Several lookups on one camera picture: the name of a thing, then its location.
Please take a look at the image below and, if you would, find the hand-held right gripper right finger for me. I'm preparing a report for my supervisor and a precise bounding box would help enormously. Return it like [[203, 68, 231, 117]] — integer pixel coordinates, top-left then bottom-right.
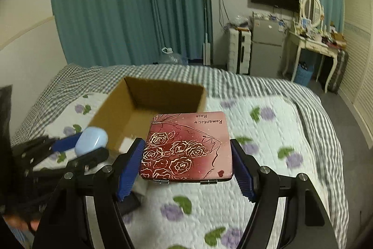
[[230, 138, 339, 249]]

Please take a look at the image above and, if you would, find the wide teal curtain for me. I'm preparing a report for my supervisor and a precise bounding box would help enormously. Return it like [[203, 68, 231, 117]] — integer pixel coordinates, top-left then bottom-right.
[[50, 0, 213, 67]]

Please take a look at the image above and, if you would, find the blue plastic basket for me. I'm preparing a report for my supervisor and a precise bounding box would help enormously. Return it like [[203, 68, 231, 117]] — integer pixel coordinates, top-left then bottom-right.
[[293, 62, 315, 86]]

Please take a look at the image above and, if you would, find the pink rose-print tin case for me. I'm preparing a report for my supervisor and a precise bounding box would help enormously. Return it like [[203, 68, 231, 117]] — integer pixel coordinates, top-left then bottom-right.
[[139, 111, 234, 185]]

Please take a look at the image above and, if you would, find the white floral quilt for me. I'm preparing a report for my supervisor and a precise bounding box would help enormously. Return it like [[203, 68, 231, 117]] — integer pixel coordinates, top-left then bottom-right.
[[35, 91, 350, 249]]

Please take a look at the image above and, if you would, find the white louvered wardrobe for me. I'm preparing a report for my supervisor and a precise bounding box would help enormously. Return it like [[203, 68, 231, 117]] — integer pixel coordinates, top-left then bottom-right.
[[337, 0, 373, 151]]

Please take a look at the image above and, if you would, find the white ribbed suitcase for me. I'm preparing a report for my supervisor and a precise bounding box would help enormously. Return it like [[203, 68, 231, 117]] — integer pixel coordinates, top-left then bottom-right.
[[226, 27, 252, 75]]

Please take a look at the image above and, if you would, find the light blue earbuds case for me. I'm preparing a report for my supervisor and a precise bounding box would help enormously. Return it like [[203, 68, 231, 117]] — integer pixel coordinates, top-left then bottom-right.
[[75, 126, 109, 157]]

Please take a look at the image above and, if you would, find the white dressing table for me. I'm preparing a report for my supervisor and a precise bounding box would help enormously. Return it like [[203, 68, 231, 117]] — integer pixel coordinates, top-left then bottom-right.
[[281, 30, 347, 94]]

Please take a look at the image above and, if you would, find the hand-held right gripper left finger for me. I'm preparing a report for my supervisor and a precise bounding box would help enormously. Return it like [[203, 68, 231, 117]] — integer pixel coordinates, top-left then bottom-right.
[[32, 137, 146, 249]]

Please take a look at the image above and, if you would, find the brown cardboard box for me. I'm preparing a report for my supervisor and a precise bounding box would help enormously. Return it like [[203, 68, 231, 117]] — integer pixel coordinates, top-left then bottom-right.
[[87, 76, 208, 155]]

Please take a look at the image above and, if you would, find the small black flat object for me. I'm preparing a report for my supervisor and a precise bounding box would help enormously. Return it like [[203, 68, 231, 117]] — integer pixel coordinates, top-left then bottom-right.
[[119, 191, 142, 216]]

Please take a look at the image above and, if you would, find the white oval mirror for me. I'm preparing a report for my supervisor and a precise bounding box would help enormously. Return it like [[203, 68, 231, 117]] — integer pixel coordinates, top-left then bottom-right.
[[300, 0, 325, 28]]

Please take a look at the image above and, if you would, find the clear water jug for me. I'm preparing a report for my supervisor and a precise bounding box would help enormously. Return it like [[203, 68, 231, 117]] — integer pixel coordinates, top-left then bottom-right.
[[159, 47, 189, 65]]

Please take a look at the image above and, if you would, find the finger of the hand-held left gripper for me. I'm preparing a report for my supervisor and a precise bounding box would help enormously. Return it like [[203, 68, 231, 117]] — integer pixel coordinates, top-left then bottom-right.
[[12, 132, 86, 162], [25, 147, 110, 180]]

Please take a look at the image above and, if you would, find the person's left hand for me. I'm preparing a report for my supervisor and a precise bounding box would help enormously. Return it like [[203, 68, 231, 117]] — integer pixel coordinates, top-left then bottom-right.
[[3, 212, 40, 233]]

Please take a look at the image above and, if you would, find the silver small fridge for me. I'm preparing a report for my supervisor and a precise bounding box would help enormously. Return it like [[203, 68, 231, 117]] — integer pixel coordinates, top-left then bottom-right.
[[250, 17, 286, 78]]

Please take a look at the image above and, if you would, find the dark patterned suitcase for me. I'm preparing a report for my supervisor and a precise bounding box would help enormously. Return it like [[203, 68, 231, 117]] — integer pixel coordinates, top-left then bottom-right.
[[329, 49, 349, 94]]

